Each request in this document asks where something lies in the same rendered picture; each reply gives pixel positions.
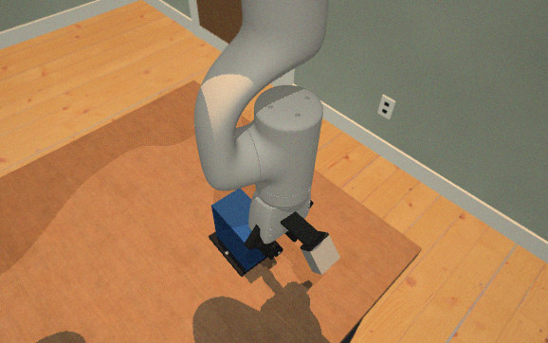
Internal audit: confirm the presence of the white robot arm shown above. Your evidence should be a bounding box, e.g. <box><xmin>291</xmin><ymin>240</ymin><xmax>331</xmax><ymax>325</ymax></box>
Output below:
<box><xmin>194</xmin><ymin>0</ymin><xmax>340</xmax><ymax>275</ymax></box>

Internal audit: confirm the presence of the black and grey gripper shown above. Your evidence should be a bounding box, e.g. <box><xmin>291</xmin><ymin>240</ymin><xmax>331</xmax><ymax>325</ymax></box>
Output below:
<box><xmin>244</xmin><ymin>190</ymin><xmax>314</xmax><ymax>260</ymax></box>

